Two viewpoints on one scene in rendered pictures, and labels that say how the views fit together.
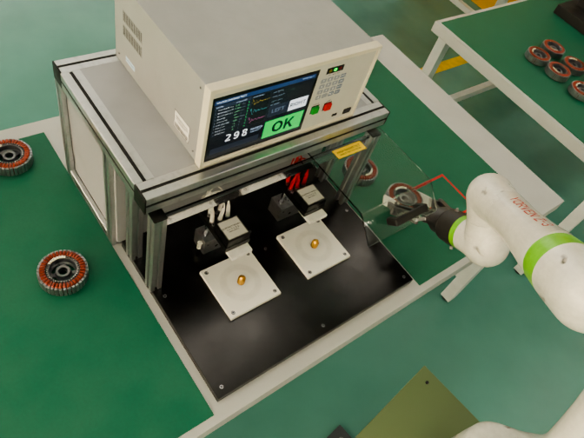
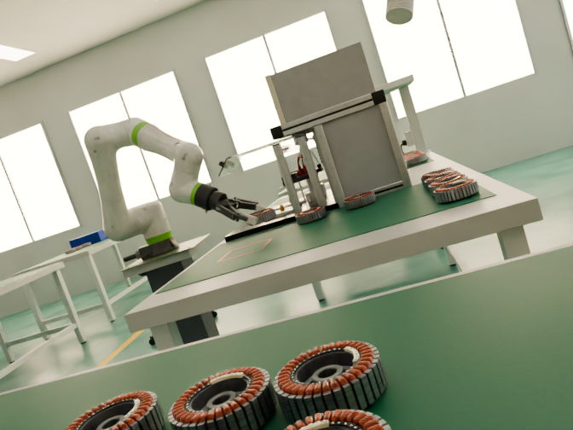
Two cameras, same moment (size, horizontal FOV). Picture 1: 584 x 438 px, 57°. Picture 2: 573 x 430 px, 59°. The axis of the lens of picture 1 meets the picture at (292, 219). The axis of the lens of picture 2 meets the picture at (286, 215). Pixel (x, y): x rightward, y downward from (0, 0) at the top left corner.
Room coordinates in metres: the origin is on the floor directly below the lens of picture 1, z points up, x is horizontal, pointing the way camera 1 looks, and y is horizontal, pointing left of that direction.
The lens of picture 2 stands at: (2.87, -0.97, 1.00)
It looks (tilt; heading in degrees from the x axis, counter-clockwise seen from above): 6 degrees down; 155
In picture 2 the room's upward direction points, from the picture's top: 19 degrees counter-clockwise
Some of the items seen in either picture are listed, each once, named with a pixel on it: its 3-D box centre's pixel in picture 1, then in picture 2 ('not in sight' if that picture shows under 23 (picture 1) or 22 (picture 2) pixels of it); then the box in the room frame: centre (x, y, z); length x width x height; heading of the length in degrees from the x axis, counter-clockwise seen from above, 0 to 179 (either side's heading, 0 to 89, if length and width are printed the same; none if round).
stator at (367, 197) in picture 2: not in sight; (359, 200); (1.38, -0.01, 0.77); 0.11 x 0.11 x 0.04
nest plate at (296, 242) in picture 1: (313, 247); (283, 212); (0.91, -0.08, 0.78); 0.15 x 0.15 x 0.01; 53
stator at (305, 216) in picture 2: not in sight; (310, 215); (1.27, -0.15, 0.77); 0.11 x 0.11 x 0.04
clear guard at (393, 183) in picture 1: (365, 173); (261, 154); (0.98, -0.13, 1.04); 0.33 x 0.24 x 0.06; 53
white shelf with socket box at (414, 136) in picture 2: not in sight; (392, 124); (0.44, 1.00, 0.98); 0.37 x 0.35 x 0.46; 143
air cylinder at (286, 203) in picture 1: (285, 204); (313, 197); (0.99, 0.03, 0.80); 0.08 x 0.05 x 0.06; 143
